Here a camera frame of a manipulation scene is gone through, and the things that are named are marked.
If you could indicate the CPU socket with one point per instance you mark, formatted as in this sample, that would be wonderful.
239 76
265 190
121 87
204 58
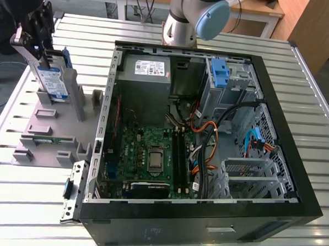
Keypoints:
156 148

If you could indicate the grey power supply unit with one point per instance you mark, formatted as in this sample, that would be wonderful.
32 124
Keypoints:
143 105

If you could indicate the metal card retainer bracket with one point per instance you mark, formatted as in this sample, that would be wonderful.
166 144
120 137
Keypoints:
77 179

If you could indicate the green RAM stick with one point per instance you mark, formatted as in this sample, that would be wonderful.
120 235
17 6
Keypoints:
56 141

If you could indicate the wooden desk white legs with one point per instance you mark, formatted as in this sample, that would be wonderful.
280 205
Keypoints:
269 10

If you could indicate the green motherboard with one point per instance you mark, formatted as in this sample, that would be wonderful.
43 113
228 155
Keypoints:
130 143

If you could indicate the black mesh waste bin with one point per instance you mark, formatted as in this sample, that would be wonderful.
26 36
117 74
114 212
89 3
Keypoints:
6 40

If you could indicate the black graphics card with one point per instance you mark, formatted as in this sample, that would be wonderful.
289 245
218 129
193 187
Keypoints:
150 189

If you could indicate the grey parts rack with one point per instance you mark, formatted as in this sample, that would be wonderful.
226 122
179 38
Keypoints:
47 155

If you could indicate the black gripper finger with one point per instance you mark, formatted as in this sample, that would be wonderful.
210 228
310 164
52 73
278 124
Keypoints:
32 36
48 20

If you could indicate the silver CPU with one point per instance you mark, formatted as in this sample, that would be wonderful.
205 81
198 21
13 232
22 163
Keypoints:
155 159

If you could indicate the grey metal drive cage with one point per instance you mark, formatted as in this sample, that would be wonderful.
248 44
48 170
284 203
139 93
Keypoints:
232 90

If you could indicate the metal disk bay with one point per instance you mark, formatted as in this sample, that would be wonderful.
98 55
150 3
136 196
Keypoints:
250 178

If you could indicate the blue plastic drive latch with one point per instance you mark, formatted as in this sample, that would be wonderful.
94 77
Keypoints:
219 73

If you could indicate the black open PC case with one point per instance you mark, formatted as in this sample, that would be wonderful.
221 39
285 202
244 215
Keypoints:
175 233

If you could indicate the wooden cabinet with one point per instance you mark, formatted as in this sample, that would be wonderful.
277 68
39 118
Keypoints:
318 32

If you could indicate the black RAM slot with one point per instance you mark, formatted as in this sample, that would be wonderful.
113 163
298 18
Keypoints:
176 159
184 160

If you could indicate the hard disk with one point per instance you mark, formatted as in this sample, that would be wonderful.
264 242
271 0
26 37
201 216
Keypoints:
50 81

